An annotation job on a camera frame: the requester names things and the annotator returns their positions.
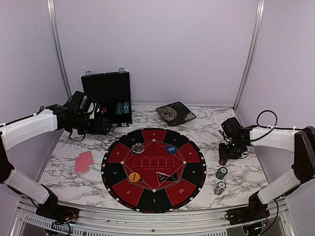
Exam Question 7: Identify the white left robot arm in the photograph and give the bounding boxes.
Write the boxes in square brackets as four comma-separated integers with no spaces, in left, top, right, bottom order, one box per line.
[0,104,110,219]

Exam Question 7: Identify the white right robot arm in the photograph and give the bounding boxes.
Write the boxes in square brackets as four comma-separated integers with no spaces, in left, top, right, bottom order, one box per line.
[219,117,315,220]

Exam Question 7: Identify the black floral square plate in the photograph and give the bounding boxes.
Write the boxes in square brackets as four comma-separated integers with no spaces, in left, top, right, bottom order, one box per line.
[156,101,196,126]

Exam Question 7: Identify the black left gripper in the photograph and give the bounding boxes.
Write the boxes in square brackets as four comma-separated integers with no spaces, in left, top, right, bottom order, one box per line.
[72,114,110,135]

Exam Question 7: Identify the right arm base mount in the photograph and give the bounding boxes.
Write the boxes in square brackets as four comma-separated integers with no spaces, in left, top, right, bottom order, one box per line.
[224,207,270,225]

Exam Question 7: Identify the right aluminium corner post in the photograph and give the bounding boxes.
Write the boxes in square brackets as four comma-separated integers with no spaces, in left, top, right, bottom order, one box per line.
[233,0,266,113]

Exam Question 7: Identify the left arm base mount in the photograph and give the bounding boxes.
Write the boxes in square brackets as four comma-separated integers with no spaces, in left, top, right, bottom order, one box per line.
[36,205,79,224]

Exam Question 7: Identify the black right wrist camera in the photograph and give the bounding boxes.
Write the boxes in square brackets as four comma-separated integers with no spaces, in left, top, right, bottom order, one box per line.
[221,117,242,138]

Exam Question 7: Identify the black poker chip case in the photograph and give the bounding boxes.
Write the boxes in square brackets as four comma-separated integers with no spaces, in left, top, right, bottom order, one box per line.
[81,71,132,127]

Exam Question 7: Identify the red 100 chip stack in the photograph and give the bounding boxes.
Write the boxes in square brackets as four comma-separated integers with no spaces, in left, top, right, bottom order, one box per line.
[219,159,227,166]

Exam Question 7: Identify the red playing card deck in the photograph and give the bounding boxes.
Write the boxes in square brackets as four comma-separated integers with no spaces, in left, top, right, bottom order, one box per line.
[75,151,95,174]

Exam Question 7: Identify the red dice in case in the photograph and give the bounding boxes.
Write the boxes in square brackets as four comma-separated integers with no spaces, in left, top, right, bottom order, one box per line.
[101,107,107,114]

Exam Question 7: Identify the grey chip stack on table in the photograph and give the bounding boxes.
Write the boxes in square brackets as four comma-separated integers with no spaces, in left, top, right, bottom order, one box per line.
[214,181,226,195]

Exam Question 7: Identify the clear round dealer button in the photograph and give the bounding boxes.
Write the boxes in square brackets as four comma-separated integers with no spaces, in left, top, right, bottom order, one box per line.
[132,144,145,154]

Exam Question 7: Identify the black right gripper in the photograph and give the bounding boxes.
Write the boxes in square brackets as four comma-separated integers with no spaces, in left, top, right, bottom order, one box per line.
[219,140,245,160]

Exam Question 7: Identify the round red black poker mat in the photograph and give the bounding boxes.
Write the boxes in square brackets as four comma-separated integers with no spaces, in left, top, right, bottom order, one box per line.
[101,128,207,213]

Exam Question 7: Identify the orange big blind button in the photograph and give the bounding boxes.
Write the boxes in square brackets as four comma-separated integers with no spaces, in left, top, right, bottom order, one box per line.
[128,172,140,182]

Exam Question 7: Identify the green chip stack on table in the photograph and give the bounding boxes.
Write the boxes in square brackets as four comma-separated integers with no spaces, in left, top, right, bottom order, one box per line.
[216,167,228,180]

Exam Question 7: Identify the aluminium corner post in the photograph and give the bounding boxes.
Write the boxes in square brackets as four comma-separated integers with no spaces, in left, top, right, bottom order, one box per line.
[47,0,72,97]
[233,0,266,113]

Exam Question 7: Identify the blue small blind button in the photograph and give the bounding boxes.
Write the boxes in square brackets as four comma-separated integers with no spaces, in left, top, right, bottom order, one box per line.
[166,146,177,153]

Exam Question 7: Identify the aluminium front rail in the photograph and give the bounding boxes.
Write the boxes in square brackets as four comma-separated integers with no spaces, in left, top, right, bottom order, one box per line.
[8,197,296,236]

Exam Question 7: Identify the left aluminium corner post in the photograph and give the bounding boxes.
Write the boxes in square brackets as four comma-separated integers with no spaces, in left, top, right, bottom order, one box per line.
[47,0,72,97]

